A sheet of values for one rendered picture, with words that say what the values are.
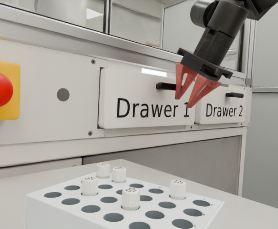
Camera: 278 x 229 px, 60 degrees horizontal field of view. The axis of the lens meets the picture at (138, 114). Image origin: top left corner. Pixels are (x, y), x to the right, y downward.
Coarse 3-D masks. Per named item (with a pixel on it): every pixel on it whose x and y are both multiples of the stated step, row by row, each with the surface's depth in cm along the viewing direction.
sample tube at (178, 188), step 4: (172, 180) 19; (176, 180) 19; (180, 180) 19; (172, 184) 19; (176, 184) 18; (180, 184) 18; (184, 184) 19; (172, 188) 19; (176, 188) 18; (180, 188) 18; (184, 188) 19; (172, 192) 19; (176, 192) 18; (180, 192) 18; (184, 192) 19; (172, 196) 19; (176, 196) 18; (180, 196) 18; (184, 196) 19
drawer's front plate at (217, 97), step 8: (216, 88) 70; (224, 88) 73; (208, 96) 67; (216, 96) 70; (224, 96) 73; (200, 104) 65; (216, 104) 70; (224, 104) 74; (232, 104) 77; (240, 104) 82; (200, 112) 65; (208, 112) 68; (216, 112) 71; (200, 120) 65; (208, 120) 68; (216, 120) 71; (224, 120) 75; (232, 120) 78; (240, 120) 83
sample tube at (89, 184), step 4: (88, 176) 19; (92, 176) 19; (84, 180) 18; (88, 180) 18; (92, 180) 18; (96, 180) 18; (84, 184) 18; (88, 184) 18; (92, 184) 18; (96, 184) 18; (84, 188) 18; (88, 188) 18; (92, 188) 18; (96, 188) 18; (84, 192) 18; (88, 192) 18; (92, 192) 18; (96, 192) 19; (88, 196) 18
